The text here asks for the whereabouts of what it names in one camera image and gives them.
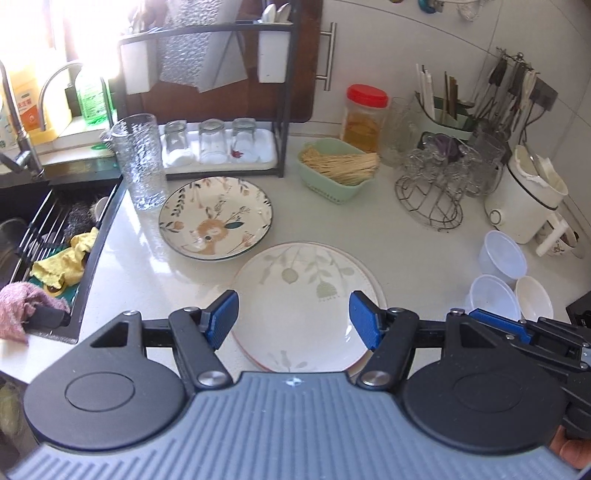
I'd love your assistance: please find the white pink-rimmed plate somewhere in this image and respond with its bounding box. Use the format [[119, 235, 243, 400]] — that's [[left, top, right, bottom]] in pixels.
[[229, 241, 387, 377]]

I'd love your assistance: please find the black kitchen sink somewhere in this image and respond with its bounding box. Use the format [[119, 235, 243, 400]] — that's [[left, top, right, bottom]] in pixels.
[[0, 171, 126, 344]]

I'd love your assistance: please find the metal bar handle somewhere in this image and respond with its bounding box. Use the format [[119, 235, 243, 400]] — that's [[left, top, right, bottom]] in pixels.
[[315, 22, 338, 92]]

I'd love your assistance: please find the hanging utensil rack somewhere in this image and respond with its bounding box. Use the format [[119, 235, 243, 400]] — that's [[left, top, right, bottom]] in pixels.
[[475, 46, 559, 134]]

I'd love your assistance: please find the textured glass tumbler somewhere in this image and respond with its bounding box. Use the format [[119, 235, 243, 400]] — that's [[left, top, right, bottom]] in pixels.
[[381, 97, 423, 167]]

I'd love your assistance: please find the green chopstick holder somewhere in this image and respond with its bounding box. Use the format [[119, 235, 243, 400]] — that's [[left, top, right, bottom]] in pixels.
[[418, 95, 481, 139]]

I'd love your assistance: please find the white utensil holder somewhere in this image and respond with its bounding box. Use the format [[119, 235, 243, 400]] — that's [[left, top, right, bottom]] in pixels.
[[120, 39, 160, 95], [257, 30, 291, 84]]

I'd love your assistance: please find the black sink drain rack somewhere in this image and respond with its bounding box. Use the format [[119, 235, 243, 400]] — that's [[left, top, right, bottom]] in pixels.
[[14, 185, 121, 287]]

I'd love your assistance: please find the group of glass cups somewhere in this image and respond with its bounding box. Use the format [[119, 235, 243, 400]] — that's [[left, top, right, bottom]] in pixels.
[[401, 131, 469, 185]]

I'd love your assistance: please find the black stove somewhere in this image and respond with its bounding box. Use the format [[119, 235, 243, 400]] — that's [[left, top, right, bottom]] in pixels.
[[566, 295, 591, 329]]

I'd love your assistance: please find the floral enamel bowl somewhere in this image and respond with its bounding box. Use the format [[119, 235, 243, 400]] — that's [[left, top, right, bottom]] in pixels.
[[547, 226, 583, 259]]

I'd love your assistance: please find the yellow cloth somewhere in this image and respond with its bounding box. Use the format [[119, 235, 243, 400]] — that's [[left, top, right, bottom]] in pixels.
[[30, 228, 100, 289]]

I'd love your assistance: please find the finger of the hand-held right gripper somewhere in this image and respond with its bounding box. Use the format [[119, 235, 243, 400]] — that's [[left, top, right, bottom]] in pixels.
[[468, 308, 591, 370]]

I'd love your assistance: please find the wire cup rack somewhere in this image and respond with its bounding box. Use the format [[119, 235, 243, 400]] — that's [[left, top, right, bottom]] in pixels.
[[394, 157, 465, 229]]

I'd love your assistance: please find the white drain tray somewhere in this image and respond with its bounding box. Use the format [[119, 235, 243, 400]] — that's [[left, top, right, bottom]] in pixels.
[[159, 126, 280, 175]]

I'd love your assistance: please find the tall textured glass pitcher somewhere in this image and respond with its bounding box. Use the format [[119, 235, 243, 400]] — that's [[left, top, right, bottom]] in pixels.
[[100, 114, 168, 212]]

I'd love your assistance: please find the white electric pot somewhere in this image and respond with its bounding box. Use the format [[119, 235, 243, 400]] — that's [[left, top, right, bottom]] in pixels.
[[485, 144, 572, 257]]

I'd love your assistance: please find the yellow detergent bottle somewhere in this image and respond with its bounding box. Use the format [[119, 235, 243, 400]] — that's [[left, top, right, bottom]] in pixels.
[[9, 69, 58, 139]]

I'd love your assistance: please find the white leaf print plate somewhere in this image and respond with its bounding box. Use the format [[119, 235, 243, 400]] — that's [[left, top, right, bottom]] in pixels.
[[231, 242, 377, 373]]

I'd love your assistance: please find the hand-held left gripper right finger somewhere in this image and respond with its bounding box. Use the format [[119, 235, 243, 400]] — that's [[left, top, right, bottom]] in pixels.
[[348, 291, 509, 389]]

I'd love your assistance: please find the textured glass mug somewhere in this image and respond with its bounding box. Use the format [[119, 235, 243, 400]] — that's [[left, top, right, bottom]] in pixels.
[[466, 131, 509, 195]]

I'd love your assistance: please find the brown wooden cutting board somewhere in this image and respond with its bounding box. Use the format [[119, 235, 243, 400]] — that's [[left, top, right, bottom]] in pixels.
[[139, 0, 324, 125]]

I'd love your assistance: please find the textured plastic mat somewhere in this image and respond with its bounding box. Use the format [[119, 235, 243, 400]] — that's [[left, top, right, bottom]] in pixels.
[[157, 0, 259, 93]]

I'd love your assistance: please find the metal sink faucet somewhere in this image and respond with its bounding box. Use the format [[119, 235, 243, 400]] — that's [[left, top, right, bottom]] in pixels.
[[0, 60, 47, 181]]

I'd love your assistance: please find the bundle of dry noodles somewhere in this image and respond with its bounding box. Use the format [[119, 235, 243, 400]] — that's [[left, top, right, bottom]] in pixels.
[[300, 144, 380, 181]]

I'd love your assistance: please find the white bowl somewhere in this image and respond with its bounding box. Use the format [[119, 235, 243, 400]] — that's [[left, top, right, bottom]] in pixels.
[[515, 276, 554, 324]]

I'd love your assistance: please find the steel wool scrubber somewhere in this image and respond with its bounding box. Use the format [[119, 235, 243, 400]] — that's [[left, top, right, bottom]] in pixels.
[[65, 198, 107, 236]]

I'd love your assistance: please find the pink cloth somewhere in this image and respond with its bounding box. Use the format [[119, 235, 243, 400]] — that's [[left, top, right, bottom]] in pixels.
[[0, 282, 72, 344]]

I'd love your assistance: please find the green dish soap bottle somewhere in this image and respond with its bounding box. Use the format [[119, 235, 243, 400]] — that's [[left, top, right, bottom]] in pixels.
[[75, 65, 112, 124]]

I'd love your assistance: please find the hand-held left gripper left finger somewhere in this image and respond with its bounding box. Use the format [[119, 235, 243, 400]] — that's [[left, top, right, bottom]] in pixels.
[[88, 290, 240, 389]]

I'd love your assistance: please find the black dish rack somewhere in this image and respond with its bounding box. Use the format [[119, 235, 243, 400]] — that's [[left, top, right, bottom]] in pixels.
[[117, 18, 296, 178]]

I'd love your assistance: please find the rabbit print plate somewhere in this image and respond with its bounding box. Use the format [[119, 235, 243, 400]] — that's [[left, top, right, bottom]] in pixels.
[[159, 176, 274, 261]]

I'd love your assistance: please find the red lid plastic jar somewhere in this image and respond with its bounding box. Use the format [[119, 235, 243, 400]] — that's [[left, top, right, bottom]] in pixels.
[[340, 84, 389, 153]]

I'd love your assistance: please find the clear drinking glass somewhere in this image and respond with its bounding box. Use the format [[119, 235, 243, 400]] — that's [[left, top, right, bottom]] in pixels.
[[164, 120, 195, 167], [230, 117, 260, 162], [198, 119, 229, 164]]

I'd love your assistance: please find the person's right hand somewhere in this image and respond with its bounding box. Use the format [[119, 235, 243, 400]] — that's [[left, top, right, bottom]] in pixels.
[[551, 425, 591, 469]]

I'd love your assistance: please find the curved metal faucet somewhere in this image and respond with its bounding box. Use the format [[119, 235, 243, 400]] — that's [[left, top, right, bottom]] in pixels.
[[38, 62, 85, 132]]

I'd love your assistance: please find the green plastic basket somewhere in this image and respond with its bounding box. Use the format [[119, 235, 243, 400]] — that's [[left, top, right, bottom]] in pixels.
[[297, 137, 380, 205]]

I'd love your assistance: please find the chopstick holder with utensils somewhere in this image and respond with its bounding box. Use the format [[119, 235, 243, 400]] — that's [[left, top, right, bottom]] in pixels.
[[416, 62, 462, 125]]

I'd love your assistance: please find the clear plastic container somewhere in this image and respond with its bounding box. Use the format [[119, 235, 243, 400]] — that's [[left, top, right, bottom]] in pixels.
[[468, 274, 517, 319], [478, 230, 528, 282]]

